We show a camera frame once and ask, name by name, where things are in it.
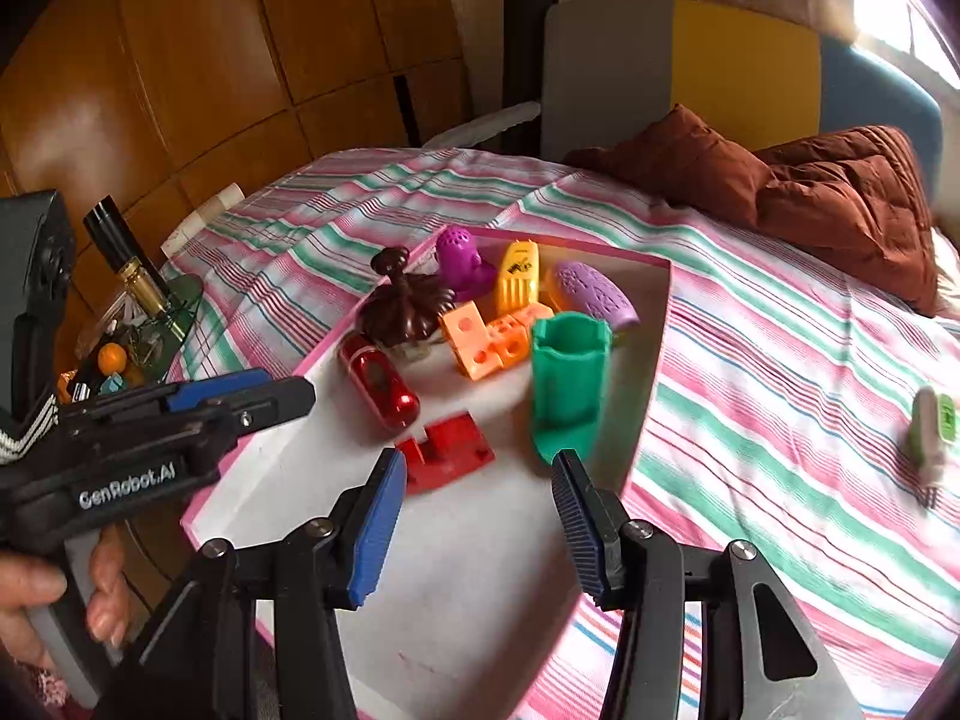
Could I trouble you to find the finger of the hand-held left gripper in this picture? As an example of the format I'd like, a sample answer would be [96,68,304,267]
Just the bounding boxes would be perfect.
[60,367,272,422]
[187,377,316,437]

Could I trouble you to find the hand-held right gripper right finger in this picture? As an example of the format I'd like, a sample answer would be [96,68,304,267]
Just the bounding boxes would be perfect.
[551,450,863,720]

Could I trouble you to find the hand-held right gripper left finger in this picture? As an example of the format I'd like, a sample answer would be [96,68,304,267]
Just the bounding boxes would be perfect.
[112,448,408,720]

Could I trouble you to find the pink rimmed white tray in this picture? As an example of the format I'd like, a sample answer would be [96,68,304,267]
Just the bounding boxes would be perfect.
[180,223,674,720]

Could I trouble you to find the red capsule toy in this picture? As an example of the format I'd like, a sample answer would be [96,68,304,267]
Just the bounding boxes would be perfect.
[337,332,421,432]

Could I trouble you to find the red ridged plastic block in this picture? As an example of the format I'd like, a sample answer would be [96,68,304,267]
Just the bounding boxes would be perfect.
[395,411,496,494]

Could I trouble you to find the green plastic holder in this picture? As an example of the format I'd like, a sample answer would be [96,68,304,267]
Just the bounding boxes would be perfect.
[529,313,612,466]

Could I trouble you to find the brown fluted mold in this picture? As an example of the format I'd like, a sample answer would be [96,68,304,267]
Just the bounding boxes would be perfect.
[354,246,455,346]

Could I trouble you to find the orange cube blocks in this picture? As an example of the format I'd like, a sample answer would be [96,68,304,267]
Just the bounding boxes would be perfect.
[439,300,556,381]

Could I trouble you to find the purple oval toy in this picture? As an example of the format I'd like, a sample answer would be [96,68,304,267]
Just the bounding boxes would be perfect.
[555,261,640,335]

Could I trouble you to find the person's left hand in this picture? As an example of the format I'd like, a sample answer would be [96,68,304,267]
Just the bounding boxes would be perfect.
[0,525,134,674]

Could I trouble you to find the green glass dish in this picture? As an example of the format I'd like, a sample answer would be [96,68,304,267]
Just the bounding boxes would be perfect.
[75,274,203,391]

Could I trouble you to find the perfume bottle with black cap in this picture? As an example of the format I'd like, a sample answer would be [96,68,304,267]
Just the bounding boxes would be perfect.
[82,196,192,338]

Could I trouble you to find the white plastic tube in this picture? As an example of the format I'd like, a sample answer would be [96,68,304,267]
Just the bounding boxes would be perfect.
[160,181,245,257]

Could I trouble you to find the purple toy with holes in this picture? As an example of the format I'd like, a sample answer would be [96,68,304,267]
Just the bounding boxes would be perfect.
[433,225,500,301]

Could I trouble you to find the yellow plastic toy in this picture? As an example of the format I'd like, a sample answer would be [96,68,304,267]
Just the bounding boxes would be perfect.
[495,240,542,316]

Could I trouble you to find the wooden wardrobe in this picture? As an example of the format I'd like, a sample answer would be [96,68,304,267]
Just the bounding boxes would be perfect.
[0,0,481,256]

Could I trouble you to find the green and white toy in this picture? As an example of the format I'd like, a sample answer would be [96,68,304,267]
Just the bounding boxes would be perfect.
[904,384,960,485]

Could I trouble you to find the brown quilted pillow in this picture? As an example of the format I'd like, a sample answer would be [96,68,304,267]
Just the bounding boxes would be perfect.
[754,125,942,316]

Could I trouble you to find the light pink pillow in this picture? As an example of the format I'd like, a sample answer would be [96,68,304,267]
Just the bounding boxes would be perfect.
[930,229,960,297]

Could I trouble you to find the grey yellow blue headboard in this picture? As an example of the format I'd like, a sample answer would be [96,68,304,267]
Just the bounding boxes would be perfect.
[540,0,946,188]

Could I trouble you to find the window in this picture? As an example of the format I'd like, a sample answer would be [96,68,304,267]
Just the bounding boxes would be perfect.
[847,0,960,87]

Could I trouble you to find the white bed rail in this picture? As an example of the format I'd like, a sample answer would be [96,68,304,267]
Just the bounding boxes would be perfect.
[424,100,542,151]

